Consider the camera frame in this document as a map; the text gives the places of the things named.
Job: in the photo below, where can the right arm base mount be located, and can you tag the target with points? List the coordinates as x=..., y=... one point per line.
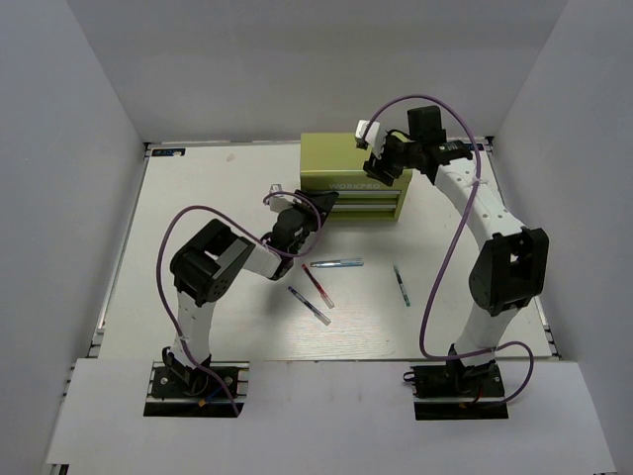
x=445, y=393

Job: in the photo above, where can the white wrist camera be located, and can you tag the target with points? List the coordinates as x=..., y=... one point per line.
x=278, y=200
x=370, y=135

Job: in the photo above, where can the red clear pen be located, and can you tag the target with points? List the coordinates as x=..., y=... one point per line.
x=324, y=296

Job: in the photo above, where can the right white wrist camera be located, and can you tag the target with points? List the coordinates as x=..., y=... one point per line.
x=370, y=135

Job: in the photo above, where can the left blue corner sticker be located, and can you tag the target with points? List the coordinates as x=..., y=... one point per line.
x=168, y=152

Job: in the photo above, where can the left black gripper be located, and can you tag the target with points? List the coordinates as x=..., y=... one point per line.
x=322, y=201

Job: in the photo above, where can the green metal drawer box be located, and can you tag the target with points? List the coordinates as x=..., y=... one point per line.
x=330, y=162

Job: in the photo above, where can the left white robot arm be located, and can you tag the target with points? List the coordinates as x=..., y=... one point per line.
x=207, y=264

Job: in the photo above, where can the dark blue clear pen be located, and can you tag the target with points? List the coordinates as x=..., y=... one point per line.
x=315, y=311

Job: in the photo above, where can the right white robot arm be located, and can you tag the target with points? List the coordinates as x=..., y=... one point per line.
x=510, y=268

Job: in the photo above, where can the green teal pen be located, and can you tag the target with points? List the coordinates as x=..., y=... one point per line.
x=402, y=286

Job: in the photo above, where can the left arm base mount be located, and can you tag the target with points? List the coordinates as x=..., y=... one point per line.
x=168, y=397

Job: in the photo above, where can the silver light blue pen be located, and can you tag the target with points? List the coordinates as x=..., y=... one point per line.
x=338, y=263

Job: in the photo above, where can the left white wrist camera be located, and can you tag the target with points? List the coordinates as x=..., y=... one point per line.
x=278, y=200

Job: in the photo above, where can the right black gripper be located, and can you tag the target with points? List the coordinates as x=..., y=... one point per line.
x=377, y=169

